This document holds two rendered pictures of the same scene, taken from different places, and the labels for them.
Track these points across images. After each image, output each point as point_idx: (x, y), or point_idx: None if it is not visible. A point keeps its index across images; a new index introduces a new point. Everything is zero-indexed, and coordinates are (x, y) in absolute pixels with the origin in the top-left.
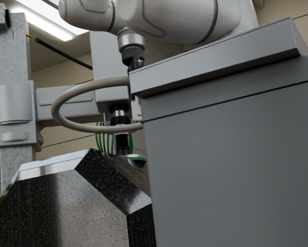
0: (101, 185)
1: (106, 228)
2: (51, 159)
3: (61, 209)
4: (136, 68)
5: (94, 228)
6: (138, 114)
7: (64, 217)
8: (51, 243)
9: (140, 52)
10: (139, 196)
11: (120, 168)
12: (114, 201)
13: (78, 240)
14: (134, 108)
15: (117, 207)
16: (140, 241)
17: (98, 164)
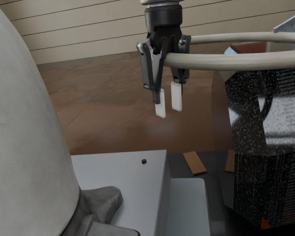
0: (234, 110)
1: (230, 147)
2: (235, 53)
3: (222, 106)
4: (139, 55)
5: (227, 139)
6: (156, 114)
7: (222, 114)
8: (220, 123)
9: (155, 16)
10: (258, 140)
11: (273, 91)
12: (235, 133)
13: (224, 136)
14: (172, 92)
15: (233, 140)
16: (245, 178)
17: (245, 83)
